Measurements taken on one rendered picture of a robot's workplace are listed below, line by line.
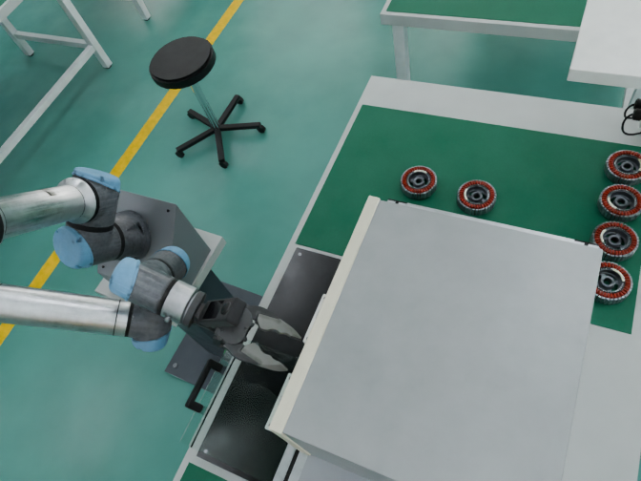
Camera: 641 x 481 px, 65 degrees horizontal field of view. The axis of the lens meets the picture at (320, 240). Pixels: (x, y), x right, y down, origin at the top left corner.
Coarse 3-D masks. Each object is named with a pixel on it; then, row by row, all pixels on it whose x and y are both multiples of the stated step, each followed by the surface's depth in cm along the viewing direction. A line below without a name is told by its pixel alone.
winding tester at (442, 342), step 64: (384, 256) 86; (448, 256) 84; (512, 256) 81; (576, 256) 79; (320, 320) 82; (384, 320) 80; (448, 320) 78; (512, 320) 76; (576, 320) 74; (320, 384) 77; (384, 384) 75; (448, 384) 73; (512, 384) 71; (576, 384) 70; (320, 448) 72; (384, 448) 70; (448, 448) 69; (512, 448) 67
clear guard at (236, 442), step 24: (288, 360) 106; (216, 384) 109; (240, 384) 106; (264, 384) 105; (216, 408) 104; (240, 408) 103; (264, 408) 102; (192, 432) 105; (216, 432) 102; (240, 432) 101; (264, 432) 100; (216, 456) 99; (240, 456) 98; (264, 456) 97; (264, 480) 95
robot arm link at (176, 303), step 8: (176, 288) 93; (184, 288) 93; (192, 288) 94; (168, 296) 92; (176, 296) 92; (184, 296) 92; (192, 296) 93; (168, 304) 92; (176, 304) 92; (184, 304) 92; (168, 312) 92; (176, 312) 92; (184, 312) 93; (168, 320) 94; (176, 320) 93
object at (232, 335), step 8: (200, 296) 94; (192, 304) 92; (200, 304) 95; (192, 312) 92; (200, 312) 94; (248, 312) 94; (184, 320) 93; (192, 320) 94; (240, 320) 94; (248, 320) 94; (208, 328) 97; (216, 328) 94; (224, 328) 92; (232, 328) 93; (240, 328) 93; (248, 328) 99; (216, 336) 94; (224, 336) 92; (232, 336) 92; (240, 336) 93; (216, 344) 98; (232, 344) 92
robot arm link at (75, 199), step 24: (24, 192) 111; (48, 192) 114; (72, 192) 120; (96, 192) 125; (0, 216) 97; (24, 216) 105; (48, 216) 111; (72, 216) 120; (96, 216) 127; (0, 240) 99
